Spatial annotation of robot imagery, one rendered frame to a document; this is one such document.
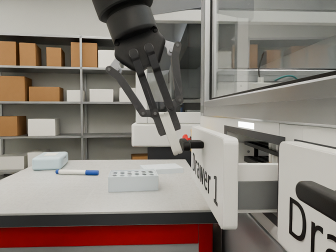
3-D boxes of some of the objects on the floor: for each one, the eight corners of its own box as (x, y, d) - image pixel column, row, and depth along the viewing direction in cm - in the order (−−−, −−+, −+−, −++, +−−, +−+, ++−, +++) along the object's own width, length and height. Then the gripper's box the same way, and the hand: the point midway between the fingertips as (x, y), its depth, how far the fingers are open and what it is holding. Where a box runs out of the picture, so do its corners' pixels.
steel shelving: (-13, 183, 386) (-17, 30, 375) (2, 175, 434) (-2, 39, 424) (246, 174, 443) (248, 41, 433) (234, 168, 491) (235, 48, 481)
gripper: (165, 8, 50) (210, 137, 52) (93, 33, 50) (141, 162, 52) (167, -10, 43) (220, 141, 44) (83, 20, 43) (139, 171, 44)
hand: (170, 133), depth 48 cm, fingers closed, pressing on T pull
